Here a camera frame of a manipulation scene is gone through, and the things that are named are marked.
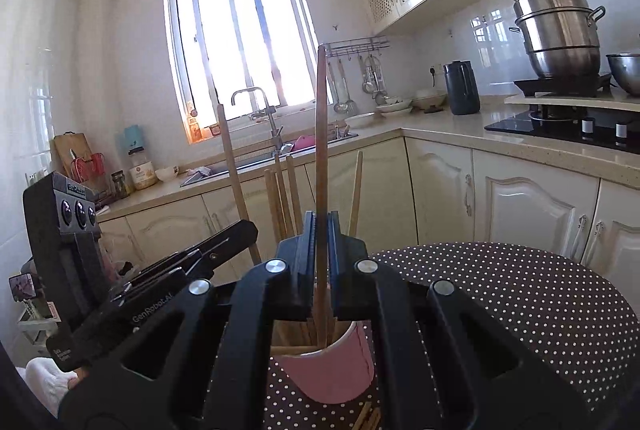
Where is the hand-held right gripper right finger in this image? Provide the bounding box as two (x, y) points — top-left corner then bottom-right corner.
(327, 210), (568, 430)

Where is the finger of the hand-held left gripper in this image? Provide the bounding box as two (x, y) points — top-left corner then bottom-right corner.
(107, 266), (190, 305)
(132, 220), (259, 285)

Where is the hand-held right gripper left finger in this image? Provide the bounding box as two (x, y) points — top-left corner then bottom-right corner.
(57, 210), (318, 430)

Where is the wooden chopstick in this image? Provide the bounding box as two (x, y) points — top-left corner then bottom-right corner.
(312, 44), (332, 353)
(285, 155), (305, 237)
(216, 104), (263, 267)
(273, 153), (297, 239)
(347, 151), (364, 238)

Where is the pink cup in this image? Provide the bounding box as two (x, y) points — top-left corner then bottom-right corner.
(270, 317), (376, 403)

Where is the pile of wooden chopsticks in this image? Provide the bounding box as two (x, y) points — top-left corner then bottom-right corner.
(350, 400), (383, 430)

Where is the person's left hand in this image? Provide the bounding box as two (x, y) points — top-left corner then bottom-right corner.
(66, 365), (94, 392)

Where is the cream sink base cabinet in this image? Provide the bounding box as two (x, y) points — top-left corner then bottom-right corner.
(97, 137), (418, 291)

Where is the white storage rack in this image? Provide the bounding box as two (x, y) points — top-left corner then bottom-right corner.
(7, 272), (62, 353)

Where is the small glass jar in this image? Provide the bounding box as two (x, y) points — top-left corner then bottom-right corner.
(110, 170), (130, 200)

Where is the glass jar with white lid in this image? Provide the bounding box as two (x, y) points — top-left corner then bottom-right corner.
(127, 147), (159, 191)

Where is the steel sink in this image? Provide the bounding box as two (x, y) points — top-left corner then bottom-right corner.
(180, 130), (360, 188)

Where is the wooden cutting board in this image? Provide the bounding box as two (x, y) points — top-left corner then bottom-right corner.
(52, 132), (96, 183)

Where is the orange packet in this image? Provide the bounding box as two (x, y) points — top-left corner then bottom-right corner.
(185, 102), (206, 145)

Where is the white cloth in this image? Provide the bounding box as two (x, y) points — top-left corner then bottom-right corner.
(22, 357), (81, 417)

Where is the steel faucet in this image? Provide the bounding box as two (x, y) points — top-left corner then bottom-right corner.
(230, 86), (285, 151)

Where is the polka dot tablecloth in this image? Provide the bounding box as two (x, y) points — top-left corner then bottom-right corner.
(262, 242), (640, 430)

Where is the hanging steel ladle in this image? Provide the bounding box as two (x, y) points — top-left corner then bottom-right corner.
(327, 60), (349, 114)

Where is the hanging steel spatula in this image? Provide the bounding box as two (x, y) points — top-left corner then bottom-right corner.
(338, 60), (357, 113)

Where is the stack of white plates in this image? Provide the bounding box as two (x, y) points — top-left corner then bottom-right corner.
(376, 98), (414, 117)

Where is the hanging small spoon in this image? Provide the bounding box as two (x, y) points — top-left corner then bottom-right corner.
(360, 54), (376, 94)

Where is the cream stove base cabinet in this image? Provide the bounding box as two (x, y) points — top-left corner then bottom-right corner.
(404, 137), (640, 291)

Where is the kitchen window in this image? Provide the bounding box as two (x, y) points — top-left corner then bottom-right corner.
(162, 0), (331, 145)

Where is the black kettle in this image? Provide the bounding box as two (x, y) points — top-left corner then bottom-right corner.
(444, 60), (482, 117)

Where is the black gas stove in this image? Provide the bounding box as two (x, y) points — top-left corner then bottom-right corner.
(484, 72), (640, 155)

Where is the long wooden board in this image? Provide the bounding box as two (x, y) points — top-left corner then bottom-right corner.
(504, 88), (640, 113)

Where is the steel steamer pot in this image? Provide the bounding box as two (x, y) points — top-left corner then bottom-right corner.
(509, 0), (607, 79)

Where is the steel wok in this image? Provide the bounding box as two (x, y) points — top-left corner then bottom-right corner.
(606, 54), (640, 97)

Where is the red wire rack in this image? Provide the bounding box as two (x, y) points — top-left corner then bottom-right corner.
(70, 152), (107, 191)

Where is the steel utensil rail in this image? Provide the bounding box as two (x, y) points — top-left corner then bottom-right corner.
(320, 36), (391, 59)

